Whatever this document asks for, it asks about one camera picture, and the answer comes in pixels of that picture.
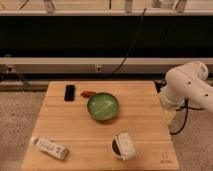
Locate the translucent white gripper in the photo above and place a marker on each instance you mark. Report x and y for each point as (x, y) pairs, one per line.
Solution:
(168, 115)

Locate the grey wall rail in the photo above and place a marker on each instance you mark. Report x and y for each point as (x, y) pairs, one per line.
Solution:
(89, 65)

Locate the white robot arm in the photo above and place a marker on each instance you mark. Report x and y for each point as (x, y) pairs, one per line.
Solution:
(186, 81)

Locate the green ceramic bowl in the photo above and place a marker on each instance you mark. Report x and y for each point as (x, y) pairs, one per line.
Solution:
(103, 106)

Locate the white wall outlet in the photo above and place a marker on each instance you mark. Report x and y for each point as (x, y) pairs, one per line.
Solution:
(99, 69)

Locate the white plastic bottle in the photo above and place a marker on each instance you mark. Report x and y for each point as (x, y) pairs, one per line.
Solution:
(51, 148)

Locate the black smartphone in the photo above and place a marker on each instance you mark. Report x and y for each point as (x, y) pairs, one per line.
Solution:
(69, 93)

